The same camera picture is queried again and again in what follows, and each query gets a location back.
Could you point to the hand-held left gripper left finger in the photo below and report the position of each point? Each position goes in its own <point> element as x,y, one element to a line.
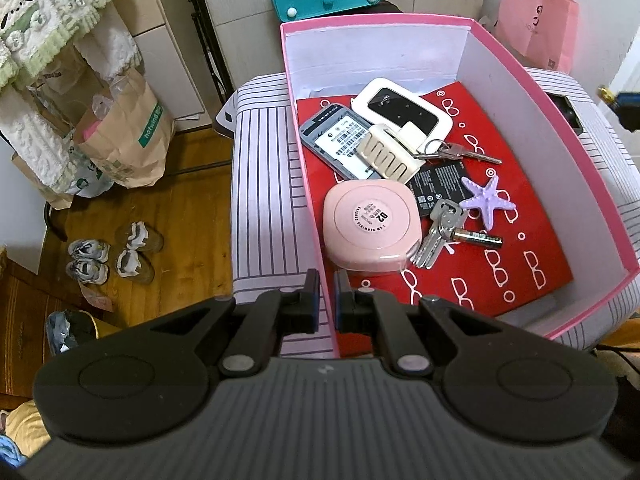
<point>300,310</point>

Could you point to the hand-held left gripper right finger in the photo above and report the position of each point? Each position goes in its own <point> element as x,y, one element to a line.
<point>352,310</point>

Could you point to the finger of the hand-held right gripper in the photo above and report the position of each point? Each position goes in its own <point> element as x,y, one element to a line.
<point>625,107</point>

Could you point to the pink square compact case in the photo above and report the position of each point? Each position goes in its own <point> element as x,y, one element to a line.
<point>367,225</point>

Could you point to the pink cardboard box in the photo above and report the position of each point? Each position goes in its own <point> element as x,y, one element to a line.
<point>525,110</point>

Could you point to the bunch of silver keys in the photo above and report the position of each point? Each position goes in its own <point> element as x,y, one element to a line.
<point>437,237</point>

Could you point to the black gold battery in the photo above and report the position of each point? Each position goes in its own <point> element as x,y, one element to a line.
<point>475,236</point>

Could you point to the black phone battery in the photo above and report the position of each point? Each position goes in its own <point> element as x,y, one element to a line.
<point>442,187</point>

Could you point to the cream hair claw clip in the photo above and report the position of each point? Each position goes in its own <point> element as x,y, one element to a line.
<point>387,157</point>

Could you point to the purple starfish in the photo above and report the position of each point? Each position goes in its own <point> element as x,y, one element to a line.
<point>482,197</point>

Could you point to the pink paper bag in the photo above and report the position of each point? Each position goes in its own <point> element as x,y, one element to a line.
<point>542,20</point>

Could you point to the striped white cloth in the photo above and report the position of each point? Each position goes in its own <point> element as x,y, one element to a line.
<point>265,185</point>

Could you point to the grey mobile phone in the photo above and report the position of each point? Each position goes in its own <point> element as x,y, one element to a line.
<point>330,140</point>

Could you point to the brown fur-lined slipper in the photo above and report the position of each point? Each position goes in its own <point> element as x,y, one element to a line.
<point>142,237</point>
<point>132,266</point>

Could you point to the red sheet with glasses print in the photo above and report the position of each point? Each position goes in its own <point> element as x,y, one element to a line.
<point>520,260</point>

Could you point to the white card with black diamond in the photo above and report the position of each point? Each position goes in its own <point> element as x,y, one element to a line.
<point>227,116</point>

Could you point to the white pocket router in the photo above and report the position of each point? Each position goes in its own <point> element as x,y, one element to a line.
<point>400,105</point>

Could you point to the grey sneaker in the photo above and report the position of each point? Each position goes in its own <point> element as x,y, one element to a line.
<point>89,271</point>
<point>89,251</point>

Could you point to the grey crumpled bag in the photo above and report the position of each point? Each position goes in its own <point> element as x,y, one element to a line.
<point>67,330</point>

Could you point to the brown paper bag green label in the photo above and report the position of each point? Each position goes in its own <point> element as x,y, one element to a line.
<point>130,145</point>

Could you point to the plain brown paper bag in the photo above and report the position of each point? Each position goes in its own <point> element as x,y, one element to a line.
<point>35,180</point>

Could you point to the black metal pole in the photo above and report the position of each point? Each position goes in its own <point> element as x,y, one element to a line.
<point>207,25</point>

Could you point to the white green fleece blanket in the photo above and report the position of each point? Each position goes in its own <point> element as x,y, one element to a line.
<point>40,35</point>

